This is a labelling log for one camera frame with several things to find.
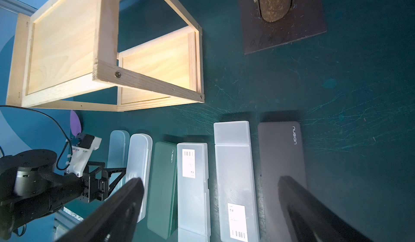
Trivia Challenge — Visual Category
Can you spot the wide frosted pencil case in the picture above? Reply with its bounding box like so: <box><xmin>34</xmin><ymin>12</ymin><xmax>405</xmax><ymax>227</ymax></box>
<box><xmin>177</xmin><ymin>143</ymin><xmax>211</xmax><ymax>242</ymax></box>

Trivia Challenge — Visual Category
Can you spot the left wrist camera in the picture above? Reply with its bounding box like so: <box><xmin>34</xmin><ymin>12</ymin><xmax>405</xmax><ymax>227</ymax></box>
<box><xmin>65</xmin><ymin>133</ymin><xmax>102</xmax><ymax>178</ymax></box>

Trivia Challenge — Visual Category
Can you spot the black pencil case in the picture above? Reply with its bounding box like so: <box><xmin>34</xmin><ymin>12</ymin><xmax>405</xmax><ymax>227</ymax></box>
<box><xmin>258</xmin><ymin>122</ymin><xmax>307</xmax><ymax>242</ymax></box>

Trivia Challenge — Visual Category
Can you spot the dark green pencil case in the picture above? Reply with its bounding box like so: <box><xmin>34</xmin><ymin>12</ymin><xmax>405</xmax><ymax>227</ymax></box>
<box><xmin>147</xmin><ymin>141</ymin><xmax>178</xmax><ymax>239</ymax></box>

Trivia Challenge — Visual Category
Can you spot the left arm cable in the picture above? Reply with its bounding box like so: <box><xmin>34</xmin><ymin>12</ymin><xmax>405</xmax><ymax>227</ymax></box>
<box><xmin>0</xmin><ymin>105</ymin><xmax>73</xmax><ymax>171</ymax></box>

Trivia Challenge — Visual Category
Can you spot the purple toy trowel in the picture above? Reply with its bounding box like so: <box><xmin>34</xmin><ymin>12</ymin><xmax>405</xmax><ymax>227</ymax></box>
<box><xmin>70</xmin><ymin>110</ymin><xmax>82</xmax><ymax>136</ymax></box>

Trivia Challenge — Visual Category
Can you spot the light blue pencil case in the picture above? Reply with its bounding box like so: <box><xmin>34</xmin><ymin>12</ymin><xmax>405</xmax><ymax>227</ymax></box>
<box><xmin>106</xmin><ymin>130</ymin><xmax>131</xmax><ymax>194</ymax></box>

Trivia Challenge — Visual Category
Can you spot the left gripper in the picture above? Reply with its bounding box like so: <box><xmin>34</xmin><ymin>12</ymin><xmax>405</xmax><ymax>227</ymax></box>
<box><xmin>80</xmin><ymin>161</ymin><xmax>126</xmax><ymax>203</ymax></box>

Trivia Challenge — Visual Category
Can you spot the clear rounded pencil case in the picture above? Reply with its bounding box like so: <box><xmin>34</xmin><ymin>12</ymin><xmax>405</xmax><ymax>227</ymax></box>
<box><xmin>125</xmin><ymin>133</ymin><xmax>152</xmax><ymax>223</ymax></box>

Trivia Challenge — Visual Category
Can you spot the narrow frosted pencil case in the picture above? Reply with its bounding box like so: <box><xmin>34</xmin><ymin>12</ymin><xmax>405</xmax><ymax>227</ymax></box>
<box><xmin>214</xmin><ymin>121</ymin><xmax>260</xmax><ymax>242</ymax></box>

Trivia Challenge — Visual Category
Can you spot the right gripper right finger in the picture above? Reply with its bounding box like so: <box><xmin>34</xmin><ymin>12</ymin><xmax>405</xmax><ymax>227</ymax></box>
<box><xmin>278</xmin><ymin>176</ymin><xmax>371</xmax><ymax>242</ymax></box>

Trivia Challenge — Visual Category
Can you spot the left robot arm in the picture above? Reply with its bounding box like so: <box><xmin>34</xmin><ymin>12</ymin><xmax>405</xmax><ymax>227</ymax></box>
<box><xmin>1</xmin><ymin>150</ymin><xmax>126</xmax><ymax>240</ymax></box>

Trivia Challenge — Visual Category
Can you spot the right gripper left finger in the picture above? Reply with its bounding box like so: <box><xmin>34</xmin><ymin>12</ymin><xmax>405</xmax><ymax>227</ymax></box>
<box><xmin>58</xmin><ymin>178</ymin><xmax>144</xmax><ymax>242</ymax></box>

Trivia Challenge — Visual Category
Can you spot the wooden two-tier shelf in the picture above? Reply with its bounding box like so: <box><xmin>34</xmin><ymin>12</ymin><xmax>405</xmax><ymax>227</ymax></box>
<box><xmin>6</xmin><ymin>0</ymin><xmax>205</xmax><ymax>112</ymax></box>

